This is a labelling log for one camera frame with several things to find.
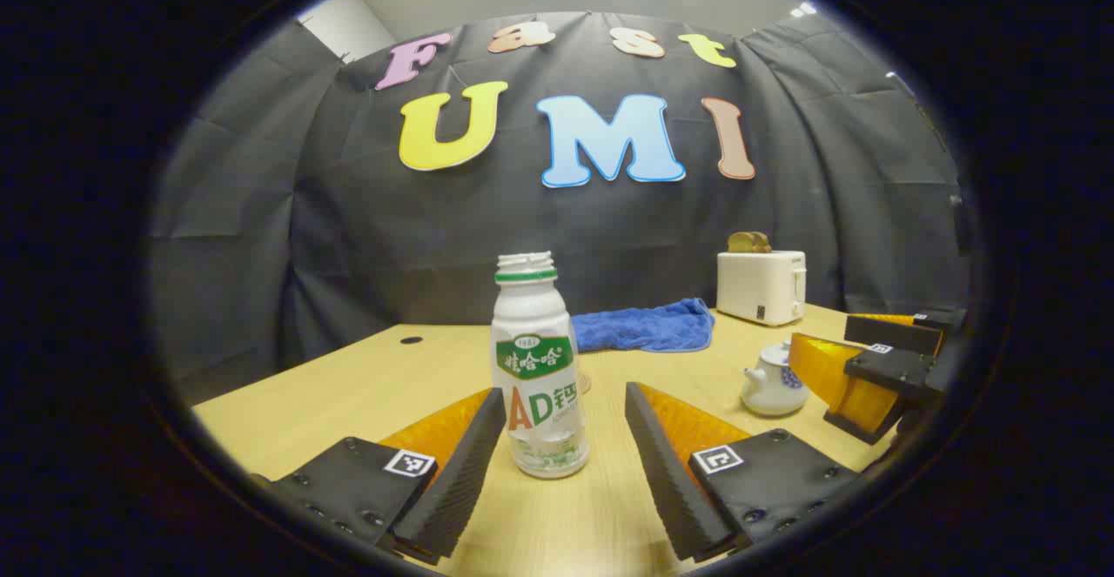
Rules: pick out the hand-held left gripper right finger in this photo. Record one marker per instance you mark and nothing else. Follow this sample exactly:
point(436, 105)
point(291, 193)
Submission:
point(666, 481)

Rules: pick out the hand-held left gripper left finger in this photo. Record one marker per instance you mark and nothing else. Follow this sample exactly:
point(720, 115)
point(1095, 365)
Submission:
point(461, 481)

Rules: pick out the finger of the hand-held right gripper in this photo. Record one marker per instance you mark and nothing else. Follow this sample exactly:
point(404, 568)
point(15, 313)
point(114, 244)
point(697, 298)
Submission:
point(896, 333)
point(896, 372)

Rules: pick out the round cork coaster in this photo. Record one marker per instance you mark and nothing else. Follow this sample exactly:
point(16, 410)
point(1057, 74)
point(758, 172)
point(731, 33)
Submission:
point(585, 383)

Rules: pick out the white blue-patterned teacup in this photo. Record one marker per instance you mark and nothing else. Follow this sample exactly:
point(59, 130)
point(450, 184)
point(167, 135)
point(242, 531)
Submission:
point(770, 394)

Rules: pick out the white plastic water bottle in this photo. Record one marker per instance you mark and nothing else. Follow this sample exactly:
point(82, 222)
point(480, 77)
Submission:
point(535, 325)

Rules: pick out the white toaster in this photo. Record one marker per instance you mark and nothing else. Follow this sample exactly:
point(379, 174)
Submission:
point(757, 285)

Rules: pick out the blue towel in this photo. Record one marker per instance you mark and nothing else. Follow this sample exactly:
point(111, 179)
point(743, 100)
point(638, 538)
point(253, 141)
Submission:
point(644, 326)

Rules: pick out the brown bread slice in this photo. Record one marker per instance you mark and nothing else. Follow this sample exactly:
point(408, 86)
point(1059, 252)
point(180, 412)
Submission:
point(740, 243)
point(762, 244)

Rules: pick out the black backdrop cloth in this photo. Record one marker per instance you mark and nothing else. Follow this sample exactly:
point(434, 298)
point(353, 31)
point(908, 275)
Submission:
point(435, 229)

